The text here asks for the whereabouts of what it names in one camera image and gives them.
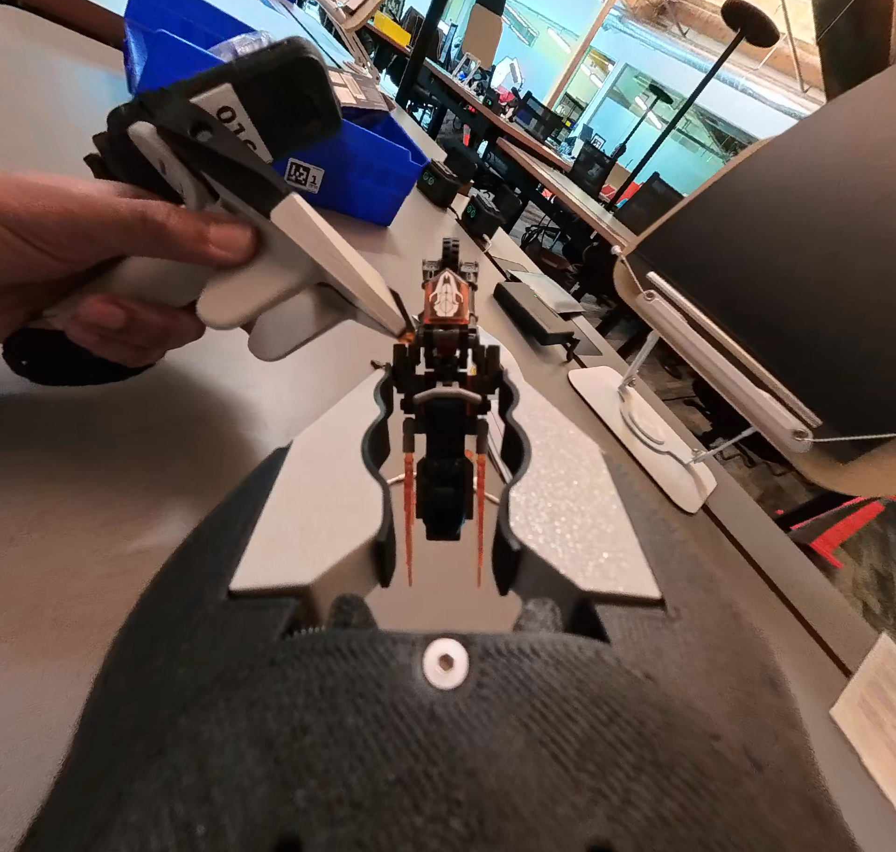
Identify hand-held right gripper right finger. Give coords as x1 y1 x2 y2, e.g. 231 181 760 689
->
492 374 664 602

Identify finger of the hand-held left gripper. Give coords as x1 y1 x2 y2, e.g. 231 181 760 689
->
196 192 419 364

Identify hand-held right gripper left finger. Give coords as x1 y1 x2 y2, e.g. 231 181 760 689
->
228 367 398 623

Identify black orange lego motorcycle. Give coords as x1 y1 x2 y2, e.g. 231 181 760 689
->
392 236 508 587

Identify person's left hand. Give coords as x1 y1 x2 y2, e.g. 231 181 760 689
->
0 174 258 366

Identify blue storage bin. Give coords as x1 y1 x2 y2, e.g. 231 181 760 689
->
125 0 429 228

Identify white board stand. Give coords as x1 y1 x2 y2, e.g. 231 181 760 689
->
567 271 823 517

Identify black charger with green light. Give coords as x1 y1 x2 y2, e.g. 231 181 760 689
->
462 194 508 237
418 159 466 209

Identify black power adapter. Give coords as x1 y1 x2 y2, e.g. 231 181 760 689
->
493 271 585 349

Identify background wooden desk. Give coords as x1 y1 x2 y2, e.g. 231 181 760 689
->
413 61 631 251

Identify red black chair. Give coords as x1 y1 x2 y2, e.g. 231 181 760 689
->
777 495 896 573

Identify black support column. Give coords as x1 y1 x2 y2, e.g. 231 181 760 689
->
395 0 466 107

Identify cardboard panel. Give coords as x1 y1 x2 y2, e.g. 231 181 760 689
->
465 6 505 69

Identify dark display board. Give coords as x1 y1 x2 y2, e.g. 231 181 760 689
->
612 85 896 499

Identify white paper sheet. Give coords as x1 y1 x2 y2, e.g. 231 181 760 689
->
829 631 896 797

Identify black floor lamp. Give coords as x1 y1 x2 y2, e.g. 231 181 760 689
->
609 0 781 212
630 83 674 167

